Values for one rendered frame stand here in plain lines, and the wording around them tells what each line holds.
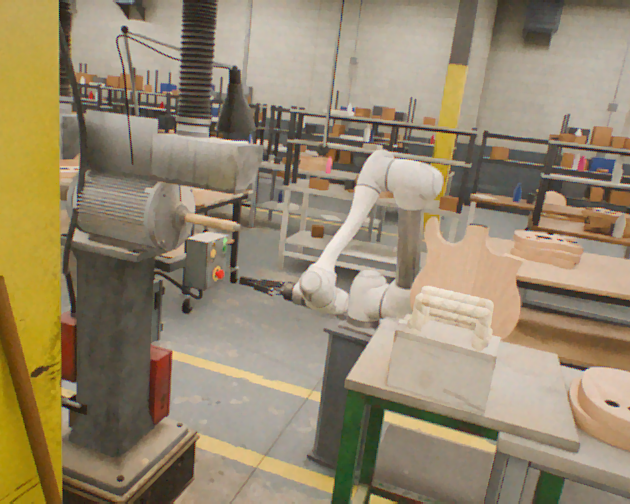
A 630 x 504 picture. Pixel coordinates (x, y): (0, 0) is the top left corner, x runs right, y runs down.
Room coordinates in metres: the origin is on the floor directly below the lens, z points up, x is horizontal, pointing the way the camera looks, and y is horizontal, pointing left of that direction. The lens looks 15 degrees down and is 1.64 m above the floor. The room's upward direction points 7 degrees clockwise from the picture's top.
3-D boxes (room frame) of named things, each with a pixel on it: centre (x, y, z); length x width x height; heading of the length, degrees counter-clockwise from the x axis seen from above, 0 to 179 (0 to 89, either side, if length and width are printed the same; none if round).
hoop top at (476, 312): (1.31, -0.38, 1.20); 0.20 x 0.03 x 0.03; 69
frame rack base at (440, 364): (1.36, -0.40, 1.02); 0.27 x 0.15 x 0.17; 70
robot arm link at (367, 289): (2.31, -0.27, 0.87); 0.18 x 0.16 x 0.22; 61
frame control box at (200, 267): (2.03, 0.51, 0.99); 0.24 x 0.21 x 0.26; 73
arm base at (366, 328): (2.32, -0.25, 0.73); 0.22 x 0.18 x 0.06; 65
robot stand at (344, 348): (2.31, -0.26, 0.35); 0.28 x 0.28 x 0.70; 65
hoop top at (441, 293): (1.39, -0.41, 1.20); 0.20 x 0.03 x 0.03; 69
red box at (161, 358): (1.99, 0.68, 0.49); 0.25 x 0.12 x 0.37; 73
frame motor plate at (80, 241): (1.84, 0.72, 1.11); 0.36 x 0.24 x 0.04; 73
